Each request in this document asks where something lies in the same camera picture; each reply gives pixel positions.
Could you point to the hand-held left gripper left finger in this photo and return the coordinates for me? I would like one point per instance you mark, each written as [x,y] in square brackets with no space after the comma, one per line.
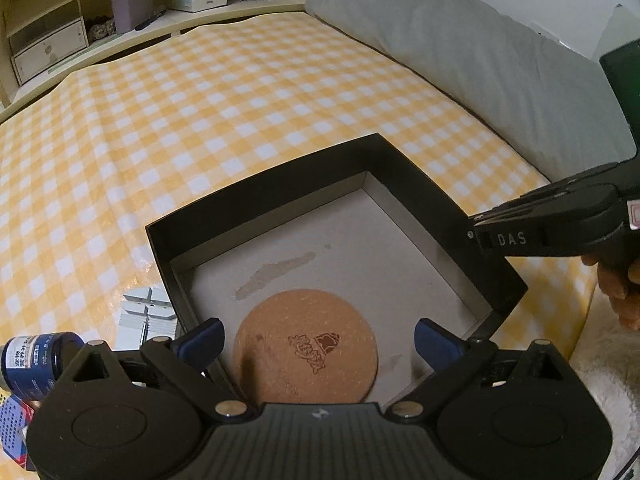
[202,338]

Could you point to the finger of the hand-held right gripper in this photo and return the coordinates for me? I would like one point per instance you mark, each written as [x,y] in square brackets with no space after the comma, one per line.
[505,237]

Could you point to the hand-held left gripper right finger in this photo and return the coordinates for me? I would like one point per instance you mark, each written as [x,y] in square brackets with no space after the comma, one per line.
[436,340]

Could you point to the round cork coaster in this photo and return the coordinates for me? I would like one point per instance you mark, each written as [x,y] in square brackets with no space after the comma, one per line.
[280,340]

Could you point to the black box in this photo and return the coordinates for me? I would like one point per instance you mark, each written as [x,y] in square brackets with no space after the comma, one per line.
[400,160]

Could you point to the dark blue bottle silver cap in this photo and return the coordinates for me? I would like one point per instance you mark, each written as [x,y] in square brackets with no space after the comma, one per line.
[30,360]

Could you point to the colourful dotted small box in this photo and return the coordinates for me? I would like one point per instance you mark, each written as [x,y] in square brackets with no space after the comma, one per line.
[15,420]

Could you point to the person's right hand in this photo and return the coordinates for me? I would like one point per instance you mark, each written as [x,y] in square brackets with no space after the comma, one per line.
[617,295]

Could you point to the white fluffy blanket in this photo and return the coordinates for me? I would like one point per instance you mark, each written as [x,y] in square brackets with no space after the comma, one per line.
[615,385]

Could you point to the white board panel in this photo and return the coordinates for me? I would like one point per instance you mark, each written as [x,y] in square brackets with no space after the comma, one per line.
[622,30]

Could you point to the grey pillow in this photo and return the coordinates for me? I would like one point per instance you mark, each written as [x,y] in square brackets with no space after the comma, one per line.
[450,35]

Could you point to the yellow checked tablecloth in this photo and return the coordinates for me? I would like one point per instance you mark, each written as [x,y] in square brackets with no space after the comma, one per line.
[200,110]

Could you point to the cream headboard shelf unit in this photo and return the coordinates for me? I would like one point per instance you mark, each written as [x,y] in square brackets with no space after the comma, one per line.
[210,17]

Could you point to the black pen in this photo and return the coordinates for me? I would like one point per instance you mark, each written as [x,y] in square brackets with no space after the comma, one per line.
[150,18]

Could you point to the dark small clutter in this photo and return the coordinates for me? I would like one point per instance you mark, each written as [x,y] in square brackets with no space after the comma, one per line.
[102,29]

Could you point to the small cream drawer unit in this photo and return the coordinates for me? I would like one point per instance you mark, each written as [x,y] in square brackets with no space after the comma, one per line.
[45,50]

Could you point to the lilac cup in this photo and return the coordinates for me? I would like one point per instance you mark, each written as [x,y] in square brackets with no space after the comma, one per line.
[130,2]

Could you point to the white wall socket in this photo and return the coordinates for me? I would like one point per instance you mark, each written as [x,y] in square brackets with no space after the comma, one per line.
[550,32]

